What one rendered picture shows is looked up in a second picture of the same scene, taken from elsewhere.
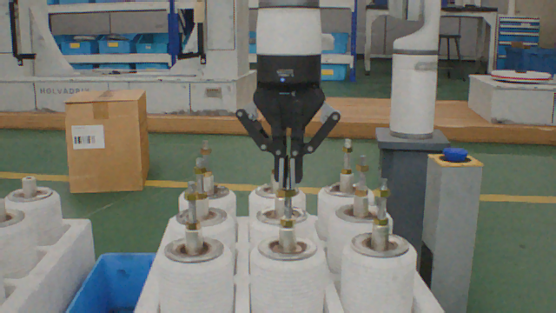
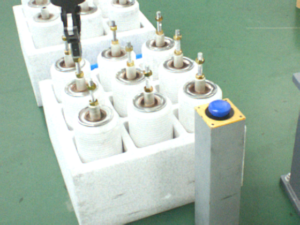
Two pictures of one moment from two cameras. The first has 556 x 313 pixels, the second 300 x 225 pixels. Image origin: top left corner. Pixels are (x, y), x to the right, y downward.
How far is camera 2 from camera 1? 1.13 m
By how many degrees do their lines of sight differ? 69
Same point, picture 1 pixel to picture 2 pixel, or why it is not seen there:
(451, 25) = not seen: outside the picture
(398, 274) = (76, 132)
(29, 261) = (86, 35)
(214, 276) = (57, 79)
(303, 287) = (65, 107)
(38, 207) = (113, 10)
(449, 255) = (199, 178)
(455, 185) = (199, 129)
